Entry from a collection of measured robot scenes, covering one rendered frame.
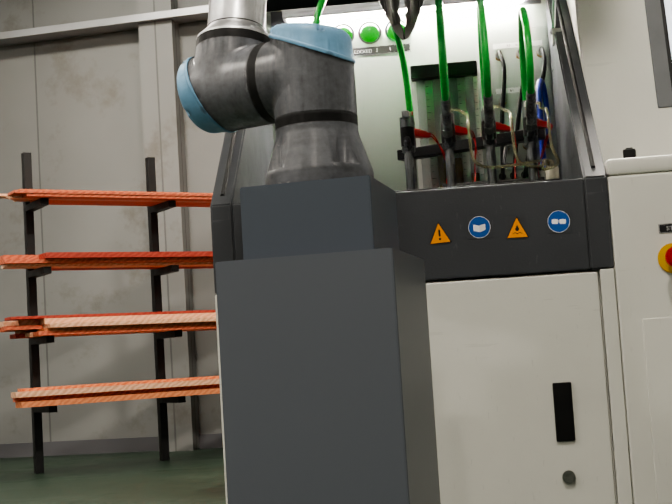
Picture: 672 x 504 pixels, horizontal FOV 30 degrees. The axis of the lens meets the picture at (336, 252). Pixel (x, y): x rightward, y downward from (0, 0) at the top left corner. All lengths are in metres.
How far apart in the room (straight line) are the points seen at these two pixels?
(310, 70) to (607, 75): 0.94
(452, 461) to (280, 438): 0.62
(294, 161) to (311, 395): 0.32
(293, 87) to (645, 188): 0.75
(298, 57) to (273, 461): 0.54
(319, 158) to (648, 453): 0.85
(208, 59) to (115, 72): 9.29
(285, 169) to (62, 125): 9.57
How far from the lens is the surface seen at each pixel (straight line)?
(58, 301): 11.08
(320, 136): 1.70
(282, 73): 1.74
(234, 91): 1.78
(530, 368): 2.19
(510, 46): 2.81
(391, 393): 1.59
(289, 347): 1.62
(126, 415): 10.83
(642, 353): 2.21
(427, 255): 2.20
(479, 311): 2.19
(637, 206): 2.22
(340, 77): 1.73
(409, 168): 2.47
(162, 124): 10.67
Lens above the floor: 0.66
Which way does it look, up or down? 5 degrees up
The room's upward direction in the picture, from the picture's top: 4 degrees counter-clockwise
